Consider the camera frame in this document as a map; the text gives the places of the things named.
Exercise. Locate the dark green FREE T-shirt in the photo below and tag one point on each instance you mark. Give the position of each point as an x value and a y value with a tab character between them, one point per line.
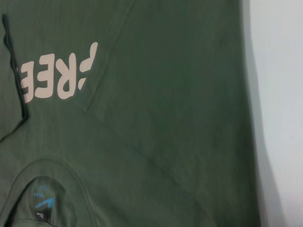
142	106

